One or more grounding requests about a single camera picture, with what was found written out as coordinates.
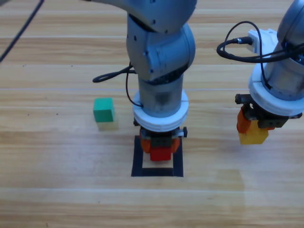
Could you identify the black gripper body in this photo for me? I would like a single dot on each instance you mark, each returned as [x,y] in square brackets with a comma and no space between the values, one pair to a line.
[270,123]
[161,141]

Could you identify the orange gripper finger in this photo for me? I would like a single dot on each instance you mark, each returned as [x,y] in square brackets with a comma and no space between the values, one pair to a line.
[175,145]
[145,145]
[270,130]
[242,124]

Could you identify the red cube block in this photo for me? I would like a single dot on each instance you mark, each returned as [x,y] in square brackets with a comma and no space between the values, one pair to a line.
[160,154]

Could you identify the yellow cube block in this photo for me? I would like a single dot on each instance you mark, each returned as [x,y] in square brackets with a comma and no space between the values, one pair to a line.
[253,136]

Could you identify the green cube block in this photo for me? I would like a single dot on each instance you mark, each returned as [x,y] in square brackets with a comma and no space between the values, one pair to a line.
[103,111]

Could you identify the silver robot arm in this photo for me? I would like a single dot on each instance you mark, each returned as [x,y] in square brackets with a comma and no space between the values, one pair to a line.
[285,78]
[161,47]

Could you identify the black tape square outline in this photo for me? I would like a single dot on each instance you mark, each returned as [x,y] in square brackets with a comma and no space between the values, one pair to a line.
[156,172]

